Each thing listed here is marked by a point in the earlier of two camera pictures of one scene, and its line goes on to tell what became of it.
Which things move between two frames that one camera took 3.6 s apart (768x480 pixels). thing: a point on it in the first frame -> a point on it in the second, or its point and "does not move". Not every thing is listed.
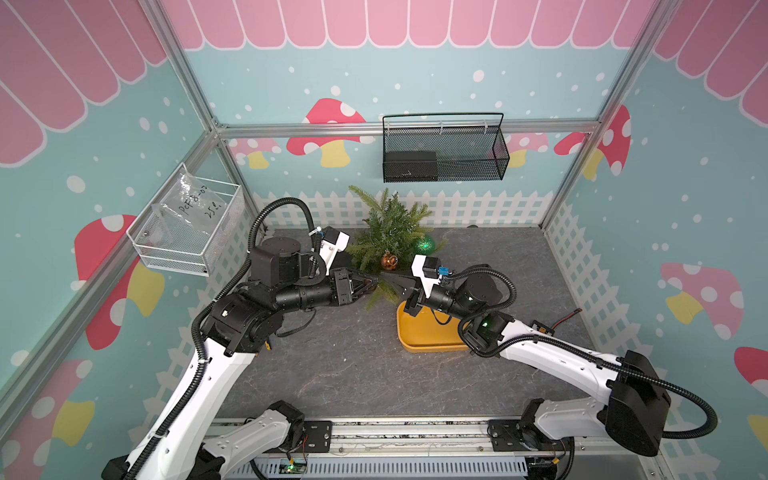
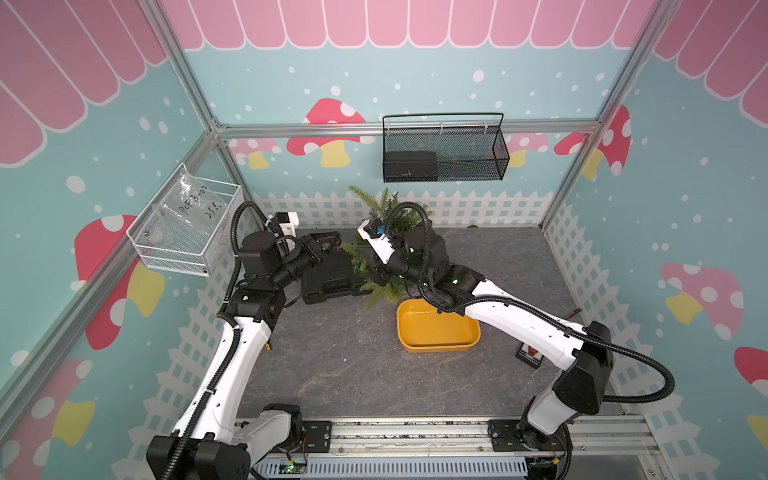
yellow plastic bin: [423, 333] does not move
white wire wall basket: [189, 224] does not move
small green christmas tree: [388, 244] does not move
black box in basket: [410, 166] does not move
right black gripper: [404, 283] -> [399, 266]
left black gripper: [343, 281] -> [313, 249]
